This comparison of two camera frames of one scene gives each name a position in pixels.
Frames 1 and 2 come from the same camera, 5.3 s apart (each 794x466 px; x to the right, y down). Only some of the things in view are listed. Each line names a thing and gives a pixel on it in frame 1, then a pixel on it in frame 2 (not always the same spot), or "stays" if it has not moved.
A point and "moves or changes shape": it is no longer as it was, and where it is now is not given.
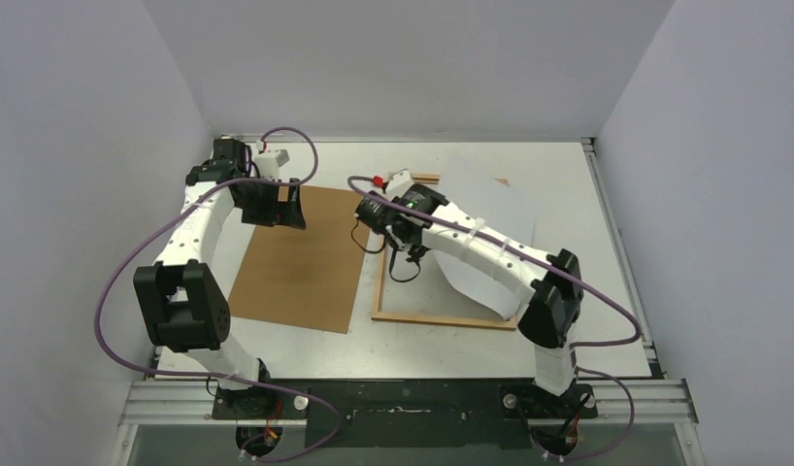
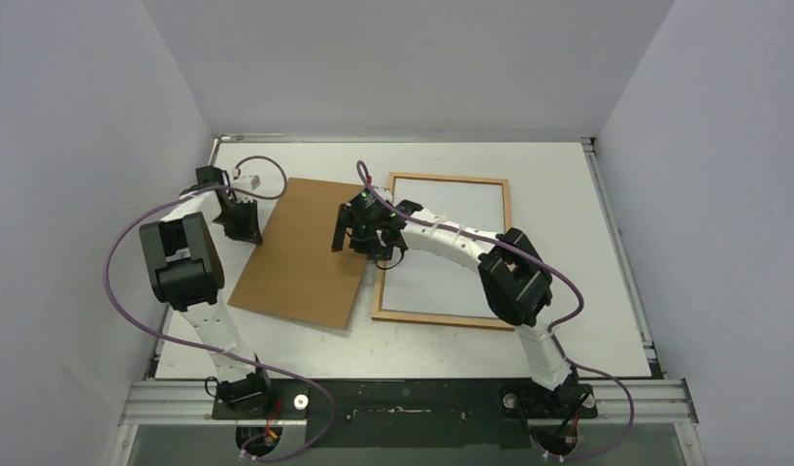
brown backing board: (303, 277) stays
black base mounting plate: (397, 413) stays
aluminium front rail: (190, 403) stays
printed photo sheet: (480, 188) moves or changes shape
